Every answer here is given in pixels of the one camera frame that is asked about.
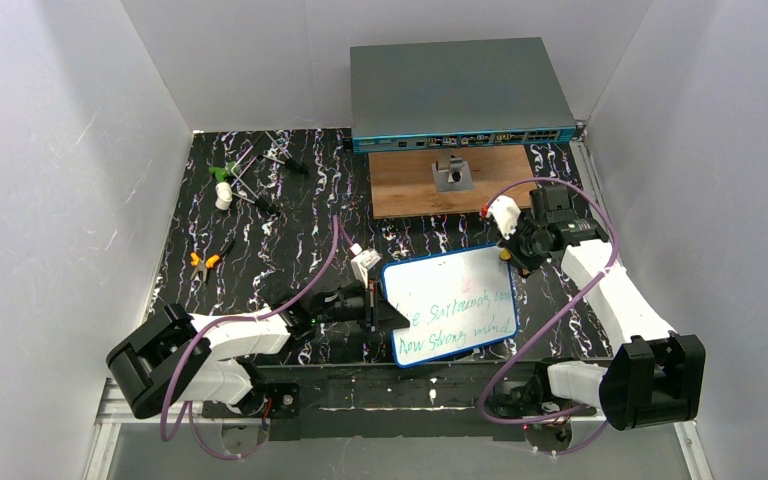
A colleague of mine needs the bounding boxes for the blue framed whiteboard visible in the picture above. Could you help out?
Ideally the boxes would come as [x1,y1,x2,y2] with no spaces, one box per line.
[381,244,519,368]

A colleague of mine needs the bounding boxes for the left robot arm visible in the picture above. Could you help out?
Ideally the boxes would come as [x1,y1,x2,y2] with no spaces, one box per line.
[105,281,410,419]

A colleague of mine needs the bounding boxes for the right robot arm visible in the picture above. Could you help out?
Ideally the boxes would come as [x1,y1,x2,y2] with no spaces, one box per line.
[487,185,706,430]

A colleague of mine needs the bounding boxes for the wooden board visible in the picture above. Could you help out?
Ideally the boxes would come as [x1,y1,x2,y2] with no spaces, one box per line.
[369,145,533,219]

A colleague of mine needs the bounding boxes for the white plastic pipe piece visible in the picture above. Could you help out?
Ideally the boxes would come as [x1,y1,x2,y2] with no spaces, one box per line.
[215,182,234,211]

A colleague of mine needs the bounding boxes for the green plastic piece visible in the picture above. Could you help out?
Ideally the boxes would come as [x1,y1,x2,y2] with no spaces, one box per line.
[209,162,238,183]

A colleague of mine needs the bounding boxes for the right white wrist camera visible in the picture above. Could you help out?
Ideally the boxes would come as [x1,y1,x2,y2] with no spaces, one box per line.
[482,195,522,240]

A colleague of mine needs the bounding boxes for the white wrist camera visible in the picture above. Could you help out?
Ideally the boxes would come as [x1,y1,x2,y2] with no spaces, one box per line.
[349,243,382,286]
[482,195,522,240]

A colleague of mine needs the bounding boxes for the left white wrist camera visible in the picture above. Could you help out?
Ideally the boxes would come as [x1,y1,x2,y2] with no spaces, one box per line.
[349,243,382,286]

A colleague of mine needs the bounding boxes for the grey metal bracket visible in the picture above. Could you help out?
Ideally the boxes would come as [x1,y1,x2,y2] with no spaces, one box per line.
[432,152,474,193]

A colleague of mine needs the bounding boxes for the orange handled pliers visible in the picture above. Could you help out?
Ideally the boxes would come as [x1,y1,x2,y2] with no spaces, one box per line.
[189,239,236,283]

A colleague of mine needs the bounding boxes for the grey network switch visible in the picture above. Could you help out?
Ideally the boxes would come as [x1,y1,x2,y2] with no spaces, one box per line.
[350,37,578,153]

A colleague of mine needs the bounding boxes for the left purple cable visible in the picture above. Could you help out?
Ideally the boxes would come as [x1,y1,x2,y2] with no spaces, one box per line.
[158,213,359,462]

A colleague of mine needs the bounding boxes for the aluminium frame rail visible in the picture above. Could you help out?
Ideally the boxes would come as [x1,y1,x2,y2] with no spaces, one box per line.
[84,369,712,479]

